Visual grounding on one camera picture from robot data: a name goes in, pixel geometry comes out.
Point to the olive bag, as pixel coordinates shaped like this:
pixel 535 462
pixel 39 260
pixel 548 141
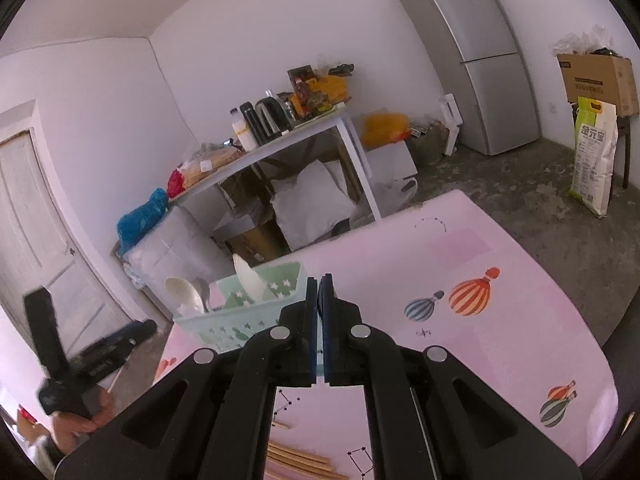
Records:
pixel 430 142

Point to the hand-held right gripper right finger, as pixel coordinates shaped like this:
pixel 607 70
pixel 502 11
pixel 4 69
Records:
pixel 327 330

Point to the dark small box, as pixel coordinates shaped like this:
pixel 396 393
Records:
pixel 300 74

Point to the silver refrigerator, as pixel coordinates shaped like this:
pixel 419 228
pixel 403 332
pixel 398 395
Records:
pixel 480 60

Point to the crumpled clear plastic bag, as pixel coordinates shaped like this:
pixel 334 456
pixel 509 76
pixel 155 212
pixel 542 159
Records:
pixel 582 42

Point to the white pillow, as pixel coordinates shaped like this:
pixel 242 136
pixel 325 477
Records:
pixel 310 205

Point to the white plastic spoon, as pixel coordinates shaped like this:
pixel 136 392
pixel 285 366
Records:
pixel 182 295
pixel 250 280

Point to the red plastic bag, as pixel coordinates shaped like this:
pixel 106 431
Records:
pixel 175 184

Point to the clear bag of snacks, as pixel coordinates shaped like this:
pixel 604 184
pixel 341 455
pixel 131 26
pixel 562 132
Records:
pixel 210 162

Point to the white box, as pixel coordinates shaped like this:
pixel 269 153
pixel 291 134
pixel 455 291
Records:
pixel 390 165

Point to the dark grey metal spoon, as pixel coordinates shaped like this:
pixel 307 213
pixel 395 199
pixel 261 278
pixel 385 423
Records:
pixel 202 290

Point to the grey packed bedding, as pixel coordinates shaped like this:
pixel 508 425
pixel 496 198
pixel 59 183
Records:
pixel 170 250

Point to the white and yellow rice bag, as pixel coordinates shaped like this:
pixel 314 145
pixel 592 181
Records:
pixel 595 160

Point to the white side table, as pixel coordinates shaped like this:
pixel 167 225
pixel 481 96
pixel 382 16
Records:
pixel 300 132

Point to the small brown cardboard box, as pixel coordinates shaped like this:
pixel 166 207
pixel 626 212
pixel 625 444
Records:
pixel 257 245

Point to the white plastic bottle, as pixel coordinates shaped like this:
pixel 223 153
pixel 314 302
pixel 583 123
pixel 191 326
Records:
pixel 246 135

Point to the pile of wooden chopsticks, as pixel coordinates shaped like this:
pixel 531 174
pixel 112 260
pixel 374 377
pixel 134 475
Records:
pixel 300 460

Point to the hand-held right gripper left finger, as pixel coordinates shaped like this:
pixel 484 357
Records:
pixel 312 330

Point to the black electric kettle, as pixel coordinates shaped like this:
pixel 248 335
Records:
pixel 270 117

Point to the pink printed tablecloth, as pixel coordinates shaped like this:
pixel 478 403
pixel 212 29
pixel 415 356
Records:
pixel 400 260

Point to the person's left hand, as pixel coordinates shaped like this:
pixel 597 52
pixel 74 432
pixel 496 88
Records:
pixel 75 430

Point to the blue plastic bag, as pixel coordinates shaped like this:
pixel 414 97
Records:
pixel 142 217

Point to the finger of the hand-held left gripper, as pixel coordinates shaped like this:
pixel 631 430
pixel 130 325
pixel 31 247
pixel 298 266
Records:
pixel 45 330
pixel 130 335

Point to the black thermos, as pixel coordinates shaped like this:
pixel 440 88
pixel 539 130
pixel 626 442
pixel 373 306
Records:
pixel 251 120

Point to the dark wooden stool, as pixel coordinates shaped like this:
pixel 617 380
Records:
pixel 625 150

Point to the white door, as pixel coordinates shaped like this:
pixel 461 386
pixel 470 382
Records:
pixel 45 240

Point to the yellow plastic bag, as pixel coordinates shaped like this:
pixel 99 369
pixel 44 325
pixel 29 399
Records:
pixel 384 129

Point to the yellow bag of groceries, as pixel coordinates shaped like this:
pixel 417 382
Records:
pixel 325 92

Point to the mint green utensil holder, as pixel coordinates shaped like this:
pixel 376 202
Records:
pixel 235 330

